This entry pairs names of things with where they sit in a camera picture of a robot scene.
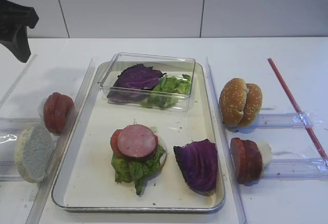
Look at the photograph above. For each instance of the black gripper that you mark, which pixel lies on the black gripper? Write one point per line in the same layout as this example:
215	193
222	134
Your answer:
15	19

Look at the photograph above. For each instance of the clear plastic container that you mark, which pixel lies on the clear plastic container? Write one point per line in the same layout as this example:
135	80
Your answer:
171	66

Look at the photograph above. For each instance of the purple cabbage leaf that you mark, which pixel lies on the purple cabbage leaf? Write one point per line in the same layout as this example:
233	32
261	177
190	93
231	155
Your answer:
198	162

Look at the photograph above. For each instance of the tomato slices left rack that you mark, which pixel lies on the tomato slices left rack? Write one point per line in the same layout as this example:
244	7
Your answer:
56	110

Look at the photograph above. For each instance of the tomato slice on stack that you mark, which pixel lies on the tomato slice on stack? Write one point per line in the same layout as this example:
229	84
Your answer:
113	143

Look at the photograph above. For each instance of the pink meat patty slice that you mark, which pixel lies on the pink meat patty slice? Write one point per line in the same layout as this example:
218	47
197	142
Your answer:
137	141

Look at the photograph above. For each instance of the green lettuce in container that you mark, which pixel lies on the green lettuce in container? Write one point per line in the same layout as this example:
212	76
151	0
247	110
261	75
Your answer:
163	95

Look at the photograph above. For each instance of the green lettuce on stack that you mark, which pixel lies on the green lettuce on stack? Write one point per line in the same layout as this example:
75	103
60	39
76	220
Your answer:
136	171

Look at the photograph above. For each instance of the clear rack upper left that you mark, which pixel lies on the clear rack upper left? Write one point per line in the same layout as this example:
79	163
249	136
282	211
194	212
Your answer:
18	124

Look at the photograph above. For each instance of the clear rack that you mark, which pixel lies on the clear rack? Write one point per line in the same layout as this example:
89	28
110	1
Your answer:
278	121
9	172
18	124
311	168

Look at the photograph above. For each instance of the white bun half left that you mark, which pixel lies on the white bun half left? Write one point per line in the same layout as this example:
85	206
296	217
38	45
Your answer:
33	150

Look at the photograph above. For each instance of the purple cabbage leaves in container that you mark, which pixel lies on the purple cabbage leaves in container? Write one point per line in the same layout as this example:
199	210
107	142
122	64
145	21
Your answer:
137	77

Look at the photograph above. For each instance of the clear rack lower left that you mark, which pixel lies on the clear rack lower left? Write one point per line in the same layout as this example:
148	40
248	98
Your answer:
9	172

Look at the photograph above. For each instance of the metal baking tray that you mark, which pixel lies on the metal baking tray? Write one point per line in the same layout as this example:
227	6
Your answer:
86	180

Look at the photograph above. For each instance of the bottom bun on tray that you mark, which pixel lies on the bottom bun on tray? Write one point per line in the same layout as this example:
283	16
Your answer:
164	154

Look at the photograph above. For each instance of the sesame bun left piece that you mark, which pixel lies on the sesame bun left piece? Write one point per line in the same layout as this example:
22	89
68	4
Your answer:
232	101

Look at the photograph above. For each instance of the sesame bun piece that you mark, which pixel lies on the sesame bun piece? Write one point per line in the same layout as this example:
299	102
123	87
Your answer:
232	101
252	106

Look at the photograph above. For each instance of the sesame bun right piece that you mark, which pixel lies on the sesame bun right piece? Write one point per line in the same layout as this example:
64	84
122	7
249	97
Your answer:
252	106

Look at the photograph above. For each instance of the dark red sausage slice front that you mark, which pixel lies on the dark red sausage slice front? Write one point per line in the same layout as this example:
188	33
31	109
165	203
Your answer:
239	158

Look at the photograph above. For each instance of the dark red sausage slice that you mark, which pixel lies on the dark red sausage slice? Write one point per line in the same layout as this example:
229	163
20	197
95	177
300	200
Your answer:
253	161
239	158

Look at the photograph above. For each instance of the red straw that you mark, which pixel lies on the red straw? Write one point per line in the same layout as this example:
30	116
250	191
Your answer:
309	130

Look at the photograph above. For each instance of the dark red sausage slice rear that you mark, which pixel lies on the dark red sausage slice rear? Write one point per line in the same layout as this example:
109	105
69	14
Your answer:
253	161

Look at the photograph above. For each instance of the white onion piece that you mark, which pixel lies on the white onion piece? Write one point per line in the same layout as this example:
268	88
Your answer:
266	153

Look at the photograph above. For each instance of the clear rack upper right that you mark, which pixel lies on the clear rack upper right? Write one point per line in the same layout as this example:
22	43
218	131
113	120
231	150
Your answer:
278	121

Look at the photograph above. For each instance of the clear rack lower right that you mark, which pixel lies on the clear rack lower right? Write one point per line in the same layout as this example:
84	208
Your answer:
311	168

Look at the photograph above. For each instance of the clear plastic rail left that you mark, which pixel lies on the clear plastic rail left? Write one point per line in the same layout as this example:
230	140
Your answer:
54	163

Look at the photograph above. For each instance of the clear plastic rail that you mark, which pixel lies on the clear plastic rail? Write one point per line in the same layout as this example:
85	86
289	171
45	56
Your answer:
54	163
225	147

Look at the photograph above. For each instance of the clear plastic rail right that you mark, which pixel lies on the clear plastic rail right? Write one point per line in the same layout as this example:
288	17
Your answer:
225	147

